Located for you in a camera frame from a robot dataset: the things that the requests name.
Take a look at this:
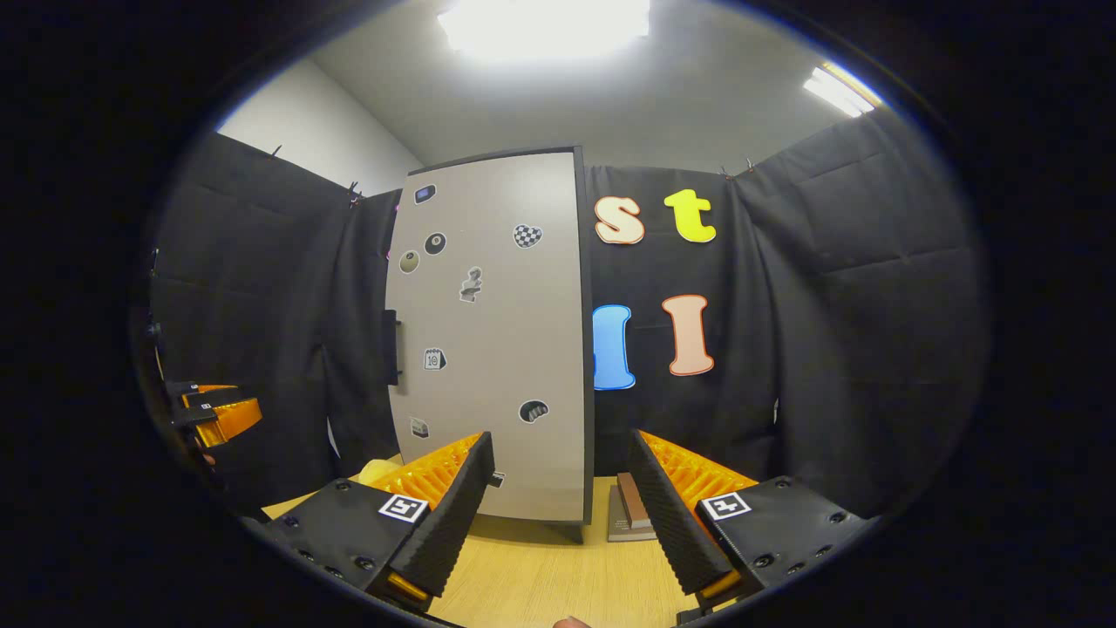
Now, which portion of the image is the narrow ceiling light panel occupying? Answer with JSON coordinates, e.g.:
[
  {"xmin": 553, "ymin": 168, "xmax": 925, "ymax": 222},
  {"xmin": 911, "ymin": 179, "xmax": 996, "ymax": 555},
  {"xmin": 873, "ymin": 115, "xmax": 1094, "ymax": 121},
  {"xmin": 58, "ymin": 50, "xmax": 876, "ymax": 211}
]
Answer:
[{"xmin": 802, "ymin": 63, "xmax": 877, "ymax": 119}]

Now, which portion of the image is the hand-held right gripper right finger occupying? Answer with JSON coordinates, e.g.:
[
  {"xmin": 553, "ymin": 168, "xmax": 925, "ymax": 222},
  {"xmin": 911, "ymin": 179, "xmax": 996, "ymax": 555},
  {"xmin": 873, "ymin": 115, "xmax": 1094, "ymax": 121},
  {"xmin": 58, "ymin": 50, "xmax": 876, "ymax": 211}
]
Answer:
[{"xmin": 628, "ymin": 428, "xmax": 874, "ymax": 617}]

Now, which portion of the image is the brown book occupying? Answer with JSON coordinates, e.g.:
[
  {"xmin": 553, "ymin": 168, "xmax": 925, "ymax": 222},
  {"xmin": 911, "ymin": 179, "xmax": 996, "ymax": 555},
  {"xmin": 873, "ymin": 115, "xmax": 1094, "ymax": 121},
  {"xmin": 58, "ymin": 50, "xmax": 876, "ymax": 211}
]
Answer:
[{"xmin": 617, "ymin": 473, "xmax": 653, "ymax": 530}]

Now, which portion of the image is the beige cabinet door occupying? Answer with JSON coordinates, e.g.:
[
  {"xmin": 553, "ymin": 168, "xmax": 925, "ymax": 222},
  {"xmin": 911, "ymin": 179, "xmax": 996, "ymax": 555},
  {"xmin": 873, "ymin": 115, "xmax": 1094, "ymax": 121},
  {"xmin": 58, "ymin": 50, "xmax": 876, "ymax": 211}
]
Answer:
[{"xmin": 385, "ymin": 150, "xmax": 587, "ymax": 524}]

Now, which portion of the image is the large ceiling light panel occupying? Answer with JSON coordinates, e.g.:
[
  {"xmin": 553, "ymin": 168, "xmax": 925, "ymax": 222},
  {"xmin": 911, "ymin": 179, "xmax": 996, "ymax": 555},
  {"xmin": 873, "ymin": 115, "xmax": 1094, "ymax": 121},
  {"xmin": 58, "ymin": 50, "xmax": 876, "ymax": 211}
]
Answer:
[{"xmin": 436, "ymin": 0, "xmax": 652, "ymax": 62}]

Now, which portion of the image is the dark grey cabinet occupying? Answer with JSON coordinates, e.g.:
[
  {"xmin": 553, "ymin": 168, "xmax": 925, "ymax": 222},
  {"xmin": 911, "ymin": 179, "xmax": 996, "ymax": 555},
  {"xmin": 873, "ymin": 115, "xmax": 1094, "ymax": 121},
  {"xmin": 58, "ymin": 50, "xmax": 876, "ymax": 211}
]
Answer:
[{"xmin": 384, "ymin": 146, "xmax": 597, "ymax": 545}]

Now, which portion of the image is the black backdrop cloth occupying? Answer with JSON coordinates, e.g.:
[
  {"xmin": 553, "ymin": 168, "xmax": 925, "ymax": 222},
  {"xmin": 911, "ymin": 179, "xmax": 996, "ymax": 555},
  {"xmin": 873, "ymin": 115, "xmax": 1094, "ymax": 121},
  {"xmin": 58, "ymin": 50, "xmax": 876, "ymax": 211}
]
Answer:
[{"xmin": 144, "ymin": 109, "xmax": 990, "ymax": 524}]

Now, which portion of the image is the black door handle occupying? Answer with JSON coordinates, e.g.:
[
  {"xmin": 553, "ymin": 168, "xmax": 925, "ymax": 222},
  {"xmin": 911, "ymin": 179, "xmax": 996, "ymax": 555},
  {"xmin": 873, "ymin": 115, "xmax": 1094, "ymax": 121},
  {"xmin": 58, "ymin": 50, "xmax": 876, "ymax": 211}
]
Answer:
[{"xmin": 382, "ymin": 310, "xmax": 403, "ymax": 386}]

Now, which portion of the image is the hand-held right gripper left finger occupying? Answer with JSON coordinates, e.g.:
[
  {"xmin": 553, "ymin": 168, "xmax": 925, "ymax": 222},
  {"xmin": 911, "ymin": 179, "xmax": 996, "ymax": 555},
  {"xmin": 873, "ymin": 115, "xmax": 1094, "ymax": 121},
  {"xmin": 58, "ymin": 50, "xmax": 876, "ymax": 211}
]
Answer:
[{"xmin": 262, "ymin": 431, "xmax": 496, "ymax": 615}]

